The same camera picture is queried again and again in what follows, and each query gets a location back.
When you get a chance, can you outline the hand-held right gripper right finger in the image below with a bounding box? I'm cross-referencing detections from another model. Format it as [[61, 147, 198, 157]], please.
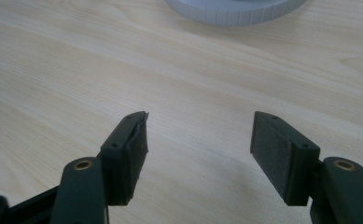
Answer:
[[249, 110, 322, 207]]

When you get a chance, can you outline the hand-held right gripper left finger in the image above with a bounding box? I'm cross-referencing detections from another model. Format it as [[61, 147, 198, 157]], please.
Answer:
[[99, 110, 150, 207]]

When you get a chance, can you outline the white key stand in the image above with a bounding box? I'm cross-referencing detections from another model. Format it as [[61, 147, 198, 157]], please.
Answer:
[[163, 0, 308, 28]]

